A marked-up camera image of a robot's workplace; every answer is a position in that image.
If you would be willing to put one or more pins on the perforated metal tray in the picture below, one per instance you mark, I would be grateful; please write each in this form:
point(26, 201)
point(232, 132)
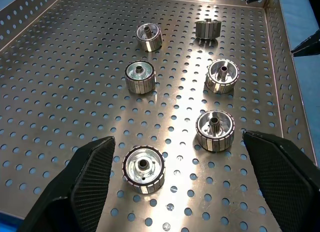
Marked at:
point(175, 80)

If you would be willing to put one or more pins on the metal rotor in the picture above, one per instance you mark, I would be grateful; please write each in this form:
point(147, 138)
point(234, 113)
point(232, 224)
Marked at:
point(149, 39)
point(207, 30)
point(222, 78)
point(214, 132)
point(143, 172)
point(140, 78)

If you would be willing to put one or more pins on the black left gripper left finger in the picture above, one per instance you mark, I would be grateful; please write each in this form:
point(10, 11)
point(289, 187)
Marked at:
point(85, 187)

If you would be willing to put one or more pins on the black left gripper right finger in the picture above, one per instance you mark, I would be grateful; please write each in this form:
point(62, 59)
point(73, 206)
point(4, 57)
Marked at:
point(287, 187)

